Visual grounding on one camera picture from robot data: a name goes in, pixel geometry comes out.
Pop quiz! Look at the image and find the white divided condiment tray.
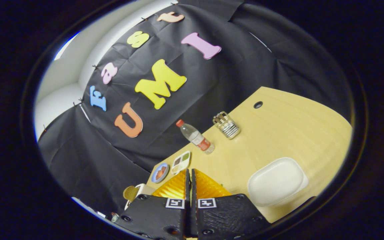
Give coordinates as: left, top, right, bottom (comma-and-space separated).
170, 151, 191, 175

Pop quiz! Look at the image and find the clear bottle with red label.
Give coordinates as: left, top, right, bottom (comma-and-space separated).
176, 119, 215, 155

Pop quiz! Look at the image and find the small blue plate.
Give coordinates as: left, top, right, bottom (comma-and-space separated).
151, 163, 170, 184

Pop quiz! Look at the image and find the brown bread slice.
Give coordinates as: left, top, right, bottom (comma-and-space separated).
123, 186, 140, 202

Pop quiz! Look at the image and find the white toaster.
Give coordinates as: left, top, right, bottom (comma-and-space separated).
124, 183, 156, 211

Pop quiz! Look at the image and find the metal wire utensil holder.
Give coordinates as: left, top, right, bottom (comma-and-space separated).
212, 111, 241, 139

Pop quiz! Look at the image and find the white rectangular plate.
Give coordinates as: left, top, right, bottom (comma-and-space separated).
247, 157, 309, 208

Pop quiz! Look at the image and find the black backdrop cloth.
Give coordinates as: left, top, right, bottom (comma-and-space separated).
37, 0, 352, 217

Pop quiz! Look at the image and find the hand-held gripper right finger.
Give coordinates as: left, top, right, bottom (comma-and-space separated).
191, 168, 273, 240

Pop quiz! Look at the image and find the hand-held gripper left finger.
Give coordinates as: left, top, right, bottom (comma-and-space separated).
114, 168, 192, 240

